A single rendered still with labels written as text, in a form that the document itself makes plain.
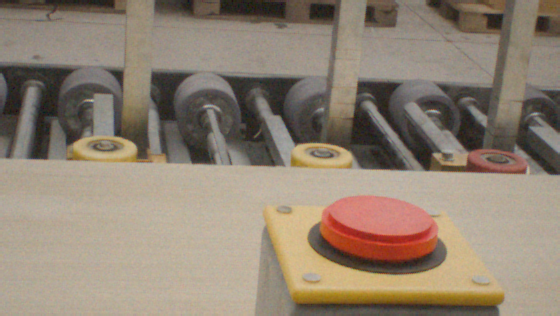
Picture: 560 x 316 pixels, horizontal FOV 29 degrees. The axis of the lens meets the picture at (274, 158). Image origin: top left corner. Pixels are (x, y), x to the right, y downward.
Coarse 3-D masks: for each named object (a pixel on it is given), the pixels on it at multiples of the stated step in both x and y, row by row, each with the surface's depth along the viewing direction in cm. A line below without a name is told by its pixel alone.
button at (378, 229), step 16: (336, 208) 38; (352, 208) 38; (368, 208) 38; (384, 208) 38; (400, 208) 38; (416, 208) 38; (320, 224) 38; (336, 224) 37; (352, 224) 36; (368, 224) 37; (384, 224) 37; (400, 224) 37; (416, 224) 37; (432, 224) 38; (336, 240) 36; (352, 240) 36; (368, 240) 36; (384, 240) 36; (400, 240) 36; (416, 240) 36; (432, 240) 37; (352, 256) 36; (368, 256) 36; (384, 256) 36; (400, 256) 36; (416, 256) 36
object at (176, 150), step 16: (0, 128) 192; (48, 128) 199; (176, 128) 200; (240, 128) 205; (0, 144) 184; (64, 144) 187; (176, 144) 192; (240, 144) 195; (480, 144) 208; (176, 160) 184; (240, 160) 187
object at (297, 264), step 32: (288, 224) 39; (448, 224) 40; (288, 256) 36; (320, 256) 36; (448, 256) 37; (288, 288) 35; (320, 288) 34; (352, 288) 34; (384, 288) 35; (416, 288) 35; (448, 288) 35; (480, 288) 35
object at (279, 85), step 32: (0, 64) 195; (32, 64) 196; (384, 96) 207; (448, 96) 209; (480, 96) 210; (256, 128) 206; (288, 128) 206; (352, 128) 208; (192, 160) 204; (256, 160) 196; (384, 160) 202; (544, 160) 215
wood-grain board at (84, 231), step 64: (0, 192) 123; (64, 192) 125; (128, 192) 126; (192, 192) 128; (256, 192) 130; (320, 192) 131; (384, 192) 133; (448, 192) 135; (512, 192) 137; (0, 256) 108; (64, 256) 109; (128, 256) 110; (192, 256) 111; (256, 256) 113; (512, 256) 118
